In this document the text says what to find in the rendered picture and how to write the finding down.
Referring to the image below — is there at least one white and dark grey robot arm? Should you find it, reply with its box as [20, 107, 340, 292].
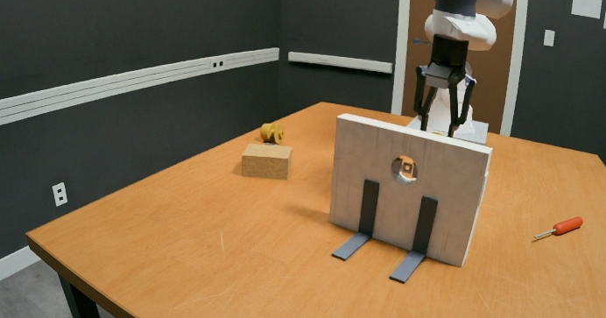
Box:
[425, 0, 513, 134]

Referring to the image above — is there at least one beige wooden door panel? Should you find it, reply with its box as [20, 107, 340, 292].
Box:
[328, 114, 492, 268]

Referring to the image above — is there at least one orange-handled screwdriver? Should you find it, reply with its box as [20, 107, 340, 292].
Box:
[534, 216, 583, 238]

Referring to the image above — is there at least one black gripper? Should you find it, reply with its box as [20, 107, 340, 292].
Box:
[413, 34, 477, 138]

